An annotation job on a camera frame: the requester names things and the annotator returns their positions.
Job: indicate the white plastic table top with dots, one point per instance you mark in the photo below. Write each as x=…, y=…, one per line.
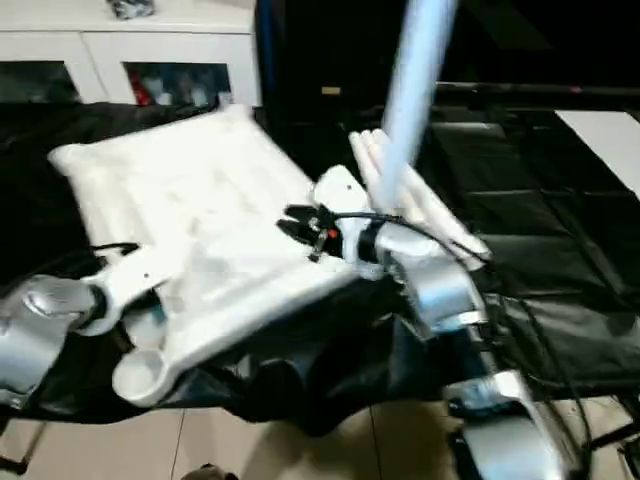
x=210, y=220

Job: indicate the small yellow tag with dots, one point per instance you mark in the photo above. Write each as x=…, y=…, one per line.
x=330, y=92

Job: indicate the red bottle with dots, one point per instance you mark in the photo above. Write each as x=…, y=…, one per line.
x=140, y=90

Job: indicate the black plastic mat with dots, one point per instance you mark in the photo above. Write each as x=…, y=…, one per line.
x=560, y=260

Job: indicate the black bar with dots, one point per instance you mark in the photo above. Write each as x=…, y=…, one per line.
x=540, y=92

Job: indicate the white cabinet with glass doors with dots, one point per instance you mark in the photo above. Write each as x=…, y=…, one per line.
x=100, y=55

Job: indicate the dark bundle on cabinet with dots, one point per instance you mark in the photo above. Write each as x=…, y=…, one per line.
x=132, y=8

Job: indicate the black stand foot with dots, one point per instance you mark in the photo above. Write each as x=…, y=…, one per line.
x=615, y=440

